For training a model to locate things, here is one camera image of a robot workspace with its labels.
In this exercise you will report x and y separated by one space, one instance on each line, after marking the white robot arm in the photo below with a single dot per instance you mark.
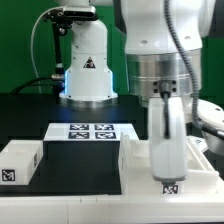
163 61

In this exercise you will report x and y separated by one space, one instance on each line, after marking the white L-shaped fence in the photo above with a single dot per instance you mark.
112 209

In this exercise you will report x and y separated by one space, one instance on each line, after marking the white base marker plate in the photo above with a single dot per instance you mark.
88 132

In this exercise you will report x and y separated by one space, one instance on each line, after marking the white cabinet top block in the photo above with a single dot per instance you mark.
19 160

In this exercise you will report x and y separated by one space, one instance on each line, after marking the black camera on stand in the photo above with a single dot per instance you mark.
62 19

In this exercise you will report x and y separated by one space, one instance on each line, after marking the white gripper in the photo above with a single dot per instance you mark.
167 137

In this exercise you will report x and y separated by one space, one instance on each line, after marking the white cabinet body box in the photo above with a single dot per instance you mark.
136 178

